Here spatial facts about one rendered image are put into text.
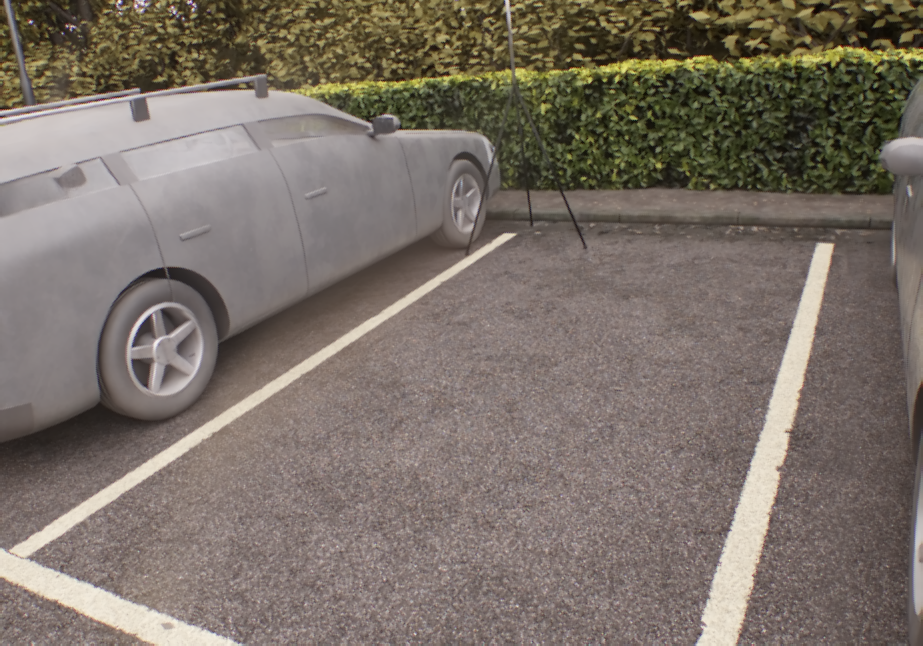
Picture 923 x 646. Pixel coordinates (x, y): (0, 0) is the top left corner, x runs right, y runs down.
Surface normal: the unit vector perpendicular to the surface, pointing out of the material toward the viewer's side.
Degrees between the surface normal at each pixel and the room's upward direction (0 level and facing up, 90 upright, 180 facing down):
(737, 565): 0
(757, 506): 0
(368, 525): 0
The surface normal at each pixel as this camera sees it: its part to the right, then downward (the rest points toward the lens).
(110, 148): 0.58, -0.55
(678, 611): -0.11, -0.94
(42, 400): 0.80, 0.22
